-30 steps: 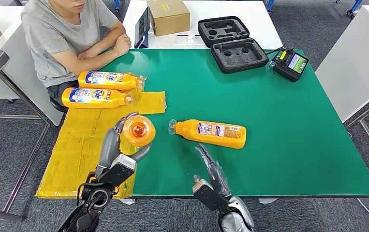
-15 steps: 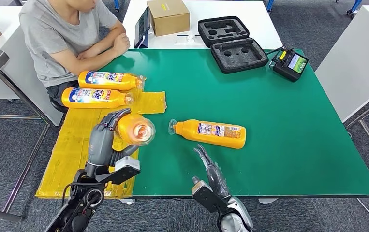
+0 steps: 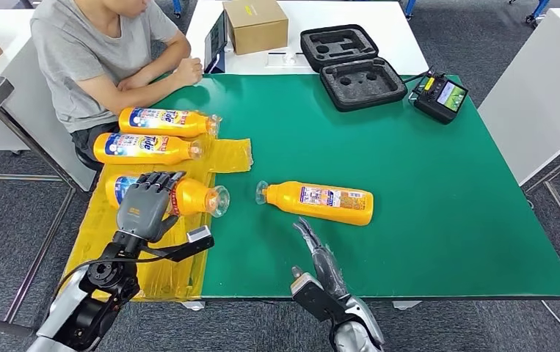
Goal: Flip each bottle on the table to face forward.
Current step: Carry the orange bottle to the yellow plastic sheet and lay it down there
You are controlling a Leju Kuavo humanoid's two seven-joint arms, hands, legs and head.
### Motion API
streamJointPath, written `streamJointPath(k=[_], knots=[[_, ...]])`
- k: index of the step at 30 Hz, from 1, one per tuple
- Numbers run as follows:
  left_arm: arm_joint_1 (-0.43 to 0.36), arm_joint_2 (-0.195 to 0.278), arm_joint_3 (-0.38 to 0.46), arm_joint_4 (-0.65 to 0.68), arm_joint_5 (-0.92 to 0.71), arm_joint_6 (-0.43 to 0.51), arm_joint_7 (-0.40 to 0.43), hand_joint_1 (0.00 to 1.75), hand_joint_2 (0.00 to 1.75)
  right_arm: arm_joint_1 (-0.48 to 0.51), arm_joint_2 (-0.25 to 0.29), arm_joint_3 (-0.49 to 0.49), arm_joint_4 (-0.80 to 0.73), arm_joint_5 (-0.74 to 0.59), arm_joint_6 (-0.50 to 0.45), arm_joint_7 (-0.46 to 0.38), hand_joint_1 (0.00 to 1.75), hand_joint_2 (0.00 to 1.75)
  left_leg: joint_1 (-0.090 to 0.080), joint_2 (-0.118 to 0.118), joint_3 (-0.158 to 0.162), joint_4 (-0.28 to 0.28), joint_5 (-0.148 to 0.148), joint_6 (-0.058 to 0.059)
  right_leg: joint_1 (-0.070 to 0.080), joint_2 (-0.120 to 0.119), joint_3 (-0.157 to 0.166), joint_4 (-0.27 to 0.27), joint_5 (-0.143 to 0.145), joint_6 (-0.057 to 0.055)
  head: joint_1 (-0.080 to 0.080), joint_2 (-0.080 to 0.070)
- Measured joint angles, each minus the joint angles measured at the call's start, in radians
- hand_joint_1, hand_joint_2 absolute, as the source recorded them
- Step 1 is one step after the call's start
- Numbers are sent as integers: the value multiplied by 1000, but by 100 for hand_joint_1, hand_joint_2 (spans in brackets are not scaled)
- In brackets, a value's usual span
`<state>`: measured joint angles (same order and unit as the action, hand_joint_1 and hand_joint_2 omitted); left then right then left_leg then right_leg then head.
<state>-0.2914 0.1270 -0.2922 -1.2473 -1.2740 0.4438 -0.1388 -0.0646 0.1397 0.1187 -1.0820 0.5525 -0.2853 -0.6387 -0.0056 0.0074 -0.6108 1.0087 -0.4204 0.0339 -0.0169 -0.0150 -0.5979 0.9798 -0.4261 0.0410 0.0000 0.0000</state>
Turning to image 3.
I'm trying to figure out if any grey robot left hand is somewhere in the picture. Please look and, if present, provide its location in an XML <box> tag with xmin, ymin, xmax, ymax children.
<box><xmin>115</xmin><ymin>171</ymin><xmax>186</xmax><ymax>244</ymax></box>

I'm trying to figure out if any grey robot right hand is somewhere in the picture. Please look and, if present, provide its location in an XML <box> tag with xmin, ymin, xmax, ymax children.
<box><xmin>291</xmin><ymin>217</ymin><xmax>351</xmax><ymax>300</ymax></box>

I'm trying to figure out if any orange detergent bottle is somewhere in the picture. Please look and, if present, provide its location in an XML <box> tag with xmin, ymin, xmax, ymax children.
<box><xmin>92</xmin><ymin>133</ymin><xmax>206</xmax><ymax>166</ymax></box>
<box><xmin>104</xmin><ymin>173</ymin><xmax>231</xmax><ymax>218</ymax></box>
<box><xmin>117</xmin><ymin>107</ymin><xmax>222</xmax><ymax>139</ymax></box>
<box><xmin>255</xmin><ymin>180</ymin><xmax>375</xmax><ymax>227</ymax></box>

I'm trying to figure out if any yellow plastic sheet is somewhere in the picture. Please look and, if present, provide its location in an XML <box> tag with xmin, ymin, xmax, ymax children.
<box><xmin>63</xmin><ymin>137</ymin><xmax>254</xmax><ymax>302</ymax></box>

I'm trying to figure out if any black stool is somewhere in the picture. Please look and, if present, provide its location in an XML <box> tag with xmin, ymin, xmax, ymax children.
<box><xmin>74</xmin><ymin>144</ymin><xmax>106</xmax><ymax>172</ymax></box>

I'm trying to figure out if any green top work table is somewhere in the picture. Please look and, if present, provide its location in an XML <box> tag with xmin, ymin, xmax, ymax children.
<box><xmin>121</xmin><ymin>73</ymin><xmax>560</xmax><ymax>311</ymax></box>

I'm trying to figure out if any white table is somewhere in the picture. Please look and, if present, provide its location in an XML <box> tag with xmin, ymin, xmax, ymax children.
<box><xmin>184</xmin><ymin>0</ymin><xmax>430</xmax><ymax>76</ymax></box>
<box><xmin>0</xmin><ymin>10</ymin><xmax>98</xmax><ymax>193</ymax></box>
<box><xmin>477</xmin><ymin>8</ymin><xmax>560</xmax><ymax>187</ymax></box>

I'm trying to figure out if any person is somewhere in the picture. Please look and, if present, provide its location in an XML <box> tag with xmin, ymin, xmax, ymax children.
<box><xmin>30</xmin><ymin>0</ymin><xmax>204</xmax><ymax>169</ymax></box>

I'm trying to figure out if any dark tablet on stand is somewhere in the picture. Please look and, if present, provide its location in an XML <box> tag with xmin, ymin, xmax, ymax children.
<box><xmin>203</xmin><ymin>10</ymin><xmax>230</xmax><ymax>75</ymax></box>

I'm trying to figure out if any black foam-lined case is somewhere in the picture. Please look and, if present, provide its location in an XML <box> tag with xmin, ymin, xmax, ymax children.
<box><xmin>299</xmin><ymin>23</ymin><xmax>409</xmax><ymax>113</ymax></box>

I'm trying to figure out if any black remote controller with screen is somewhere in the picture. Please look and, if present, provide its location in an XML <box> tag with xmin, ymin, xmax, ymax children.
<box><xmin>409</xmin><ymin>69</ymin><xmax>470</xmax><ymax>125</ymax></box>

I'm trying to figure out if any closed cardboard box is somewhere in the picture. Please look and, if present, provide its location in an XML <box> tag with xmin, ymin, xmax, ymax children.
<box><xmin>222</xmin><ymin>0</ymin><xmax>291</xmax><ymax>56</ymax></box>

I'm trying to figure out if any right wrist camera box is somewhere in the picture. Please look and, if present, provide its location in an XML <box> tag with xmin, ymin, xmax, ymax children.
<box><xmin>291</xmin><ymin>271</ymin><xmax>349</xmax><ymax>323</ymax></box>

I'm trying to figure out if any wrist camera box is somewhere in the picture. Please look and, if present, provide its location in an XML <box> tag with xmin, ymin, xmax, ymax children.
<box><xmin>141</xmin><ymin>225</ymin><xmax>215</xmax><ymax>263</ymax></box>
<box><xmin>291</xmin><ymin>271</ymin><xmax>349</xmax><ymax>323</ymax></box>

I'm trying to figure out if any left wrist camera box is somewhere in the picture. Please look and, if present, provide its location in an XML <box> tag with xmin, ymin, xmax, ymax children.
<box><xmin>141</xmin><ymin>225</ymin><xmax>215</xmax><ymax>263</ymax></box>

